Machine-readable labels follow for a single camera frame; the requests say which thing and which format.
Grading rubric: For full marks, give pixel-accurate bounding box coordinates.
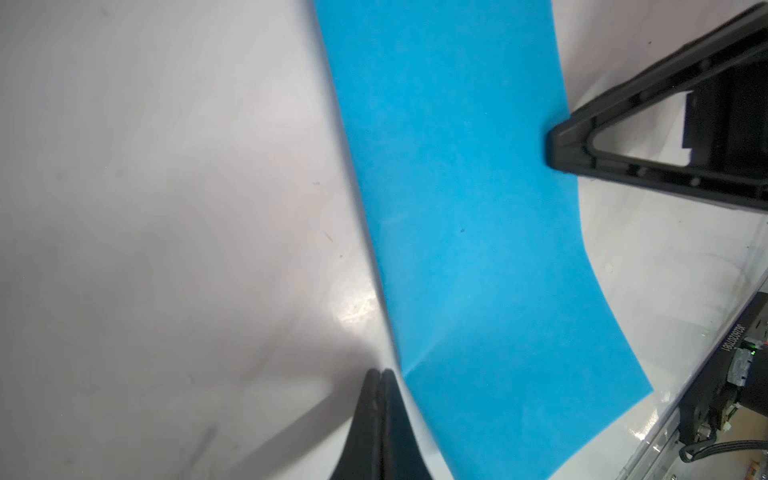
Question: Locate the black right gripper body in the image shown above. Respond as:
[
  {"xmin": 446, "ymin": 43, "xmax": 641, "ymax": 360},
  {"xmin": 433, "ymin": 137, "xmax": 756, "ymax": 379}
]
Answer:
[{"xmin": 682, "ymin": 59, "xmax": 767, "ymax": 174}]

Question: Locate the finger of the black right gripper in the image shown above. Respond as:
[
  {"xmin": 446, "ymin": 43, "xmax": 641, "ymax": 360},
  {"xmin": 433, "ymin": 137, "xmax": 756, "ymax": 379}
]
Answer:
[{"xmin": 546, "ymin": 2, "xmax": 767, "ymax": 210}]

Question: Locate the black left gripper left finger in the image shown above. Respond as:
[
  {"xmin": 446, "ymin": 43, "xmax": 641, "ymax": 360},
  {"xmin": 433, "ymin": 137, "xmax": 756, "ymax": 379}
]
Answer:
[{"xmin": 330, "ymin": 369, "xmax": 382, "ymax": 480}]

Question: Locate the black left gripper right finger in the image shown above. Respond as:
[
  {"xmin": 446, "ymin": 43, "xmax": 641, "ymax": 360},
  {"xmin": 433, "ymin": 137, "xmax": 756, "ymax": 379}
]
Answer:
[{"xmin": 380, "ymin": 369, "xmax": 433, "ymax": 480}]

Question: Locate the blue square paper sheet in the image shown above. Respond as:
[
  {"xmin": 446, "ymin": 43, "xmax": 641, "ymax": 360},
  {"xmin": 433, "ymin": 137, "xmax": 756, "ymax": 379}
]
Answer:
[{"xmin": 315, "ymin": 1, "xmax": 651, "ymax": 479}]

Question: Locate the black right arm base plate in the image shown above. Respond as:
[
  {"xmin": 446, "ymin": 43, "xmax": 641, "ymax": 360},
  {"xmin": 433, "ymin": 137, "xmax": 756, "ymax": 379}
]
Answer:
[{"xmin": 678, "ymin": 292, "xmax": 767, "ymax": 463}]

